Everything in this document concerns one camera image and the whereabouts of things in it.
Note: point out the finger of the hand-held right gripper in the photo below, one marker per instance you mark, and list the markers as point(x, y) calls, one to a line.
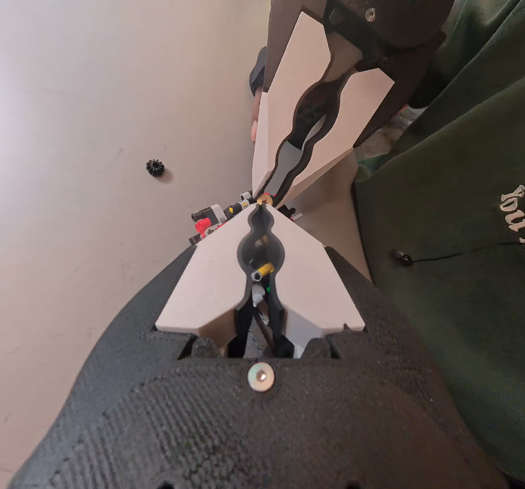
point(283, 87)
point(352, 107)

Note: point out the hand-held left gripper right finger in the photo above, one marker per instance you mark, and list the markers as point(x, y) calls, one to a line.
point(320, 292)

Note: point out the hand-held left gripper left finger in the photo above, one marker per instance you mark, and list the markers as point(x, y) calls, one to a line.
point(201, 292)

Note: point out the lego car chassis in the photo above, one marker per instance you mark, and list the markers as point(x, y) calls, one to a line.
point(207, 224)

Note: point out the tan lego bevel gear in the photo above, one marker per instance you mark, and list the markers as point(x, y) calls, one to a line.
point(265, 199)

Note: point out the black lego gear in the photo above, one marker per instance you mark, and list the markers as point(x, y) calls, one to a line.
point(155, 167)

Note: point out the person's right forearm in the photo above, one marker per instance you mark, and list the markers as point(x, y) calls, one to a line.
point(471, 46)

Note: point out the person's right hand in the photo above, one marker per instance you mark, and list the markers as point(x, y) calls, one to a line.
point(255, 116)

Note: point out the person's green sweatshirt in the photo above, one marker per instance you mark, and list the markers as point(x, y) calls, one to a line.
point(451, 292)

